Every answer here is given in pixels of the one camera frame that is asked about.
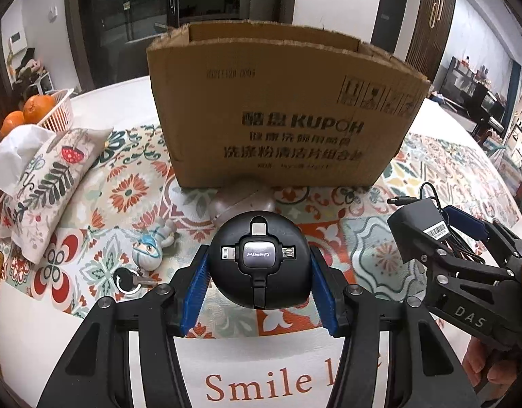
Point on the patterned table runner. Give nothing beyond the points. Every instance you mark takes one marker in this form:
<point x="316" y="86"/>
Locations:
<point x="116" y="204"/>

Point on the white shelf rack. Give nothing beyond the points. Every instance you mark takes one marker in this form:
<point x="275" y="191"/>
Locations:
<point x="33" y="72"/>

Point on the orange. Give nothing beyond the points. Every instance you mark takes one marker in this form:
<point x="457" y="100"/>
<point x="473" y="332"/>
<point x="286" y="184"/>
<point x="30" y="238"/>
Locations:
<point x="37" y="108"/>
<point x="12" y="124"/>

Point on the white light switch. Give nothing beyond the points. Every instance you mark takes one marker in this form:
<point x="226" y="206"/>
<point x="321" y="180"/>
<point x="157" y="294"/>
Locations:
<point x="52" y="13"/>

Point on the dark wooden slatted panel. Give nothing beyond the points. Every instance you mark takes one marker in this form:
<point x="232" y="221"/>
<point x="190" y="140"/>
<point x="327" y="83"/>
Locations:
<point x="431" y="25"/>

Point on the black glass sliding door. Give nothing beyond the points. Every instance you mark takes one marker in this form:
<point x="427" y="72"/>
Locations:
<point x="125" y="0"/>

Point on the silver pebble-shaped mouse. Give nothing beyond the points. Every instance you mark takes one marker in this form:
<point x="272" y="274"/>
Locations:
<point x="244" y="204"/>

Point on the floral fabric tissue cover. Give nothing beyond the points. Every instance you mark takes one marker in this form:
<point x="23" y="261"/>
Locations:
<point x="52" y="187"/>

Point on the white plastic fruit basket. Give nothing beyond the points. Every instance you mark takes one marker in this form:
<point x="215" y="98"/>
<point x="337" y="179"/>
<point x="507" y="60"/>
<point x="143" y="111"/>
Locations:
<point x="59" y="112"/>

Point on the white tissue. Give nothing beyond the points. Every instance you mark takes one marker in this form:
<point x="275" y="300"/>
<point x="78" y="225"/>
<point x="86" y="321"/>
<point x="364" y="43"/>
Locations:
<point x="18" y="153"/>

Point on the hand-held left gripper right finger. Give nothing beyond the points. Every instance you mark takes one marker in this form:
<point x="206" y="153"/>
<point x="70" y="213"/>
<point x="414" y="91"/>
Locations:
<point x="326" y="297"/>

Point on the brown cardboard box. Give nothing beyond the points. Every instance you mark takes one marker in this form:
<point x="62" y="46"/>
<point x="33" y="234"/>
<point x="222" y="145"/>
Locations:
<point x="286" y="110"/>

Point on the black power adapter with label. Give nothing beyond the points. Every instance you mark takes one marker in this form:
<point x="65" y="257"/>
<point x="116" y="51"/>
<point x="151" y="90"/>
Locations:
<point x="418" y="229"/>

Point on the black television cabinet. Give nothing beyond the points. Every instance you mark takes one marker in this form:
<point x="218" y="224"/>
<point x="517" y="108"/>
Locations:
<point x="482" y="89"/>

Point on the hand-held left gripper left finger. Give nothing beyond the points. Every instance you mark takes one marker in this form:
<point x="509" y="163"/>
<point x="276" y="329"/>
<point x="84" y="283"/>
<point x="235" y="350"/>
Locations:
<point x="195" y="293"/>

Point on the person's right hand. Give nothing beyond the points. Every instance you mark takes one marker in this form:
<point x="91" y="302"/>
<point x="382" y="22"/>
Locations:
<point x="499" y="369"/>

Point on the key with black head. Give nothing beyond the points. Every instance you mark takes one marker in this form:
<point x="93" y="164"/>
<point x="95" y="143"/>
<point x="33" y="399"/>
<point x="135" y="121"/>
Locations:
<point x="127" y="281"/>

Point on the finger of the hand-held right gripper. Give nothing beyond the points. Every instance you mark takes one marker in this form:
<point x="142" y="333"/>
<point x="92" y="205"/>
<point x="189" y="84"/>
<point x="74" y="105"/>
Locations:
<point x="465" y="221"/>
<point x="469" y="270"/>

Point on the small blue white figurine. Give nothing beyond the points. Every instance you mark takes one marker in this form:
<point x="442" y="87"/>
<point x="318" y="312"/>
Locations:
<point x="152" y="244"/>

